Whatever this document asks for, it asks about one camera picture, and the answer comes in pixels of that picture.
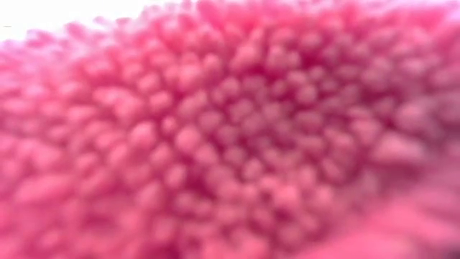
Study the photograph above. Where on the pink microfiber towel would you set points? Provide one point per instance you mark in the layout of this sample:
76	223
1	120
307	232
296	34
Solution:
230	144

